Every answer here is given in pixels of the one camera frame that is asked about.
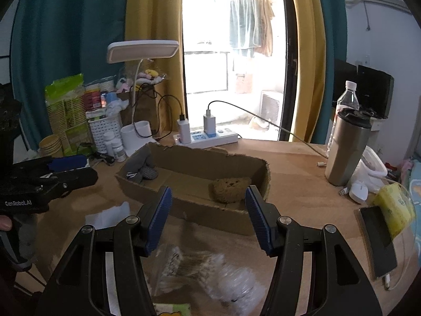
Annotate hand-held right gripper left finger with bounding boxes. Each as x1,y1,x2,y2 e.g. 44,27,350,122
39,186,173,316

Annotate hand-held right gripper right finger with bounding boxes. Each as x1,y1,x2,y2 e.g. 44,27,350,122
245,185,384,316

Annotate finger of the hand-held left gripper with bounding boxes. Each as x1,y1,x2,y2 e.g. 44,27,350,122
38,167,98,201
13,155,89,176

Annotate brown fuzzy sponge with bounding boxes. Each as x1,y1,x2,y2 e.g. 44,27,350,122
210,177,252,204

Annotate brown cardboard box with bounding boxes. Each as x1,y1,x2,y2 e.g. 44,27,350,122
114,141,271,236

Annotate white tissue paper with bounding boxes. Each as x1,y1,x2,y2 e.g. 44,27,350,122
86,202,132,229

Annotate grey striped socks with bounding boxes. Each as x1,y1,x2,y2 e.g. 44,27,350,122
126,154,159,183

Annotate clear plastic packet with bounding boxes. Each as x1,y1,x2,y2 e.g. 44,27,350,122
149,245,227,297

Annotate bag of white beads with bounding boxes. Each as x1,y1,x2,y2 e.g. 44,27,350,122
197,253,267,303

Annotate cartoon printed tissue packet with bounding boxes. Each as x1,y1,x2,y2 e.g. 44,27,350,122
153,303,191,316

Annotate stack of paper cups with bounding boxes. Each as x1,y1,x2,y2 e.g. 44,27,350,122
39,134,64,158

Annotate large white pill bottle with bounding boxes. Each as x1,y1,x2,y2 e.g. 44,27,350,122
103,132,116,157

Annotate white perforated basket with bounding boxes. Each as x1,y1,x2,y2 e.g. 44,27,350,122
87,115,123,154

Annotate small white pill bottle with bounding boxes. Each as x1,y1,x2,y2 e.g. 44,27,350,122
112,139,126,162

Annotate green paper cup package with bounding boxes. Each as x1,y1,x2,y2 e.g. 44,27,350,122
44,74,89,155

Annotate red label package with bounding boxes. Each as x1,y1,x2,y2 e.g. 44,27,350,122
83,84,109,112

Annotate crumpled white plastic bag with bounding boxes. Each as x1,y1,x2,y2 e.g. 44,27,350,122
107,99,129,118

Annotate blue pack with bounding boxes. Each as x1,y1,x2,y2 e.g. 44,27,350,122
101,91,119,106

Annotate white power strip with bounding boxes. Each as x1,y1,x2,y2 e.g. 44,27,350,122
173,128,239,149

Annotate large white charger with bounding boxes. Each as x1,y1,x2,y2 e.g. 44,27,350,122
178,118,191,144

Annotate brown paper bag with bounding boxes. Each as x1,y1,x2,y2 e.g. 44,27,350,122
118,89,158,129

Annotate small white charger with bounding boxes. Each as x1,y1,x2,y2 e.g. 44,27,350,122
203,115,216,138

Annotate white computer mouse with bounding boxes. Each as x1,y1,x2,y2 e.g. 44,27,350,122
349,180,369,204

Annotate stainless steel tumbler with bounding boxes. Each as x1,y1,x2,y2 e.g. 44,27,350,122
325,108,372,186

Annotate white outdoor unit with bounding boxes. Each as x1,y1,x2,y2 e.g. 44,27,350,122
260,90,284,122

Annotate clear bag of plush toys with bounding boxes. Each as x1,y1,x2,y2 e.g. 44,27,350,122
115,67,167,91

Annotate black smartphone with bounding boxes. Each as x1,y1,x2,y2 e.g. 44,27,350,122
358,206,398,279

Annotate white desk lamp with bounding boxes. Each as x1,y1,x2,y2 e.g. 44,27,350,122
107,39,180,158

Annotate yellow tissue packet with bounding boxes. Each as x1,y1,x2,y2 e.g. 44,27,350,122
373,184,415,238

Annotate teal curtain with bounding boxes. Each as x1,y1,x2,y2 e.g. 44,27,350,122
11,0,132,149
312,0,347,145

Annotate clear plastic water bottle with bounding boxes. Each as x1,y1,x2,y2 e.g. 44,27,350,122
327,81,360,154

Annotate light blue bed sheet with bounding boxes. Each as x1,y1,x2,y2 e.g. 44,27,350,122
399,153,421,211

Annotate black computer case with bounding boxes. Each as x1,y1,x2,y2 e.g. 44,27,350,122
333,58,358,107

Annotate yellow curtain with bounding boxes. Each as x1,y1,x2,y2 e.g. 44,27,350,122
288,0,333,144
125,0,185,139

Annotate black computer monitor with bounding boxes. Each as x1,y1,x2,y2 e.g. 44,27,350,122
357,65,394,119

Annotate hanging beige garment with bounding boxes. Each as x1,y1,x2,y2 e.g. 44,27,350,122
255,0,275,56

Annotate hanging teal towel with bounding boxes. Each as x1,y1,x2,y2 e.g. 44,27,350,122
229,0,262,58

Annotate black charging cable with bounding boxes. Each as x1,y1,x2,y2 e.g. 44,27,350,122
130,84,185,139

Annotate long thin charging cable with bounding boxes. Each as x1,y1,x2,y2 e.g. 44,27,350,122
207,100,329,159

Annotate black sliding door frame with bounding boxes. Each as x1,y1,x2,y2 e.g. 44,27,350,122
279,0,301,142

